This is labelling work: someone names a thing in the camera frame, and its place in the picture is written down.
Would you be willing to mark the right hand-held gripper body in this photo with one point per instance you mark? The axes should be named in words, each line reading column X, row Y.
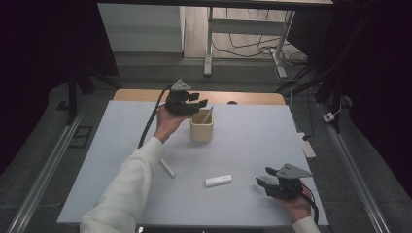
column 285, row 189

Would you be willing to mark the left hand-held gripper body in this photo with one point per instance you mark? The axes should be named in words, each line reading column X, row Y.
column 178, row 103

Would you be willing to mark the clear pen with pink cap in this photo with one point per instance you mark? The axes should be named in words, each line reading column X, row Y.
column 208, row 116

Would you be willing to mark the beige square cup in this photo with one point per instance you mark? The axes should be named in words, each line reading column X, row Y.
column 201, row 131

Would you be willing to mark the short white stick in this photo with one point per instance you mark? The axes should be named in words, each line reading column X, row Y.
column 218, row 180

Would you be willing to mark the long white marker pen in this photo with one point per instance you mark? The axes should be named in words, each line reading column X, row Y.
column 168, row 169

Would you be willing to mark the person's left hand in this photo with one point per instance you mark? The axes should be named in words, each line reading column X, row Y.
column 168, row 124

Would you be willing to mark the person's right hand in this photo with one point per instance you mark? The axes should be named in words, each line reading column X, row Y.
column 298, row 208

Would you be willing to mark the light blue table mat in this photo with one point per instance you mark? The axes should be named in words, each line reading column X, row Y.
column 252, row 145

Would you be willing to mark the white plug adapter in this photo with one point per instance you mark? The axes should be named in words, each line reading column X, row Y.
column 328, row 117

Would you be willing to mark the black metal stand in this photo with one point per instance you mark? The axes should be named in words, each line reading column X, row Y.
column 335, row 97
column 72, row 97

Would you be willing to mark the black floor box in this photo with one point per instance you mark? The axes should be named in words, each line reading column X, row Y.
column 81, row 136

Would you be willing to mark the dark curtain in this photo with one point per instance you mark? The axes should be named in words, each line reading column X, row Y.
column 382, row 81
column 39, row 64

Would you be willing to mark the aluminium floor rail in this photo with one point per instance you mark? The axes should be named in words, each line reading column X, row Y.
column 354, row 168
column 45, row 171

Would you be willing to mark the white desk frame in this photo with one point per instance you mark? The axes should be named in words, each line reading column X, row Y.
column 241, row 26

